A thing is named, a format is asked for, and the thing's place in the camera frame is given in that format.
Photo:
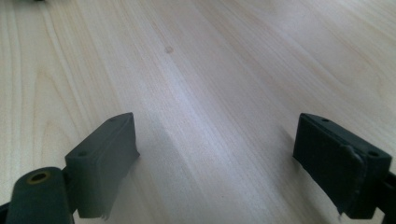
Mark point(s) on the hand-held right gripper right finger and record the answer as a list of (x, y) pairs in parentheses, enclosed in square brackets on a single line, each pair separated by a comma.
[(336, 161)]

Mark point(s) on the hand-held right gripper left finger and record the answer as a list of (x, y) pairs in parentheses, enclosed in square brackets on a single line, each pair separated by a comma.
[(99, 165)]

